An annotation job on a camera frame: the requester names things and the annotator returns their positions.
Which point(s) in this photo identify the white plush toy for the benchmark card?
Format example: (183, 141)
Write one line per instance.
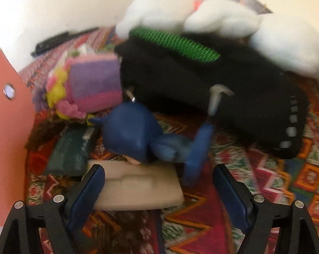
(289, 42)

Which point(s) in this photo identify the pink storage box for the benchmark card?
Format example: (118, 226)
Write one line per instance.
(16, 121)

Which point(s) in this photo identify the black remote on bed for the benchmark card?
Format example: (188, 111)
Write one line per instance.
(57, 40)

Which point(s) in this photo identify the black green-trimmed pouch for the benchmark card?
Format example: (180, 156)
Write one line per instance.
(201, 75)

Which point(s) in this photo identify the blue figurine toy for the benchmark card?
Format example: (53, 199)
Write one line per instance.
(131, 130)

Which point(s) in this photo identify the patterned red woven cloth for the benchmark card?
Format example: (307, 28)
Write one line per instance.
(201, 224)

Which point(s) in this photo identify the beige piece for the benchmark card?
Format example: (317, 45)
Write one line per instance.
(138, 187)

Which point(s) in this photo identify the pink purple plush cake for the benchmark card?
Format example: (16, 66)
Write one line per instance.
(82, 83)

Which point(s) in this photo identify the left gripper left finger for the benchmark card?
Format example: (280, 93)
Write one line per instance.
(61, 217)

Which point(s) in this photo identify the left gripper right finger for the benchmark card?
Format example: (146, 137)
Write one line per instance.
(255, 216)

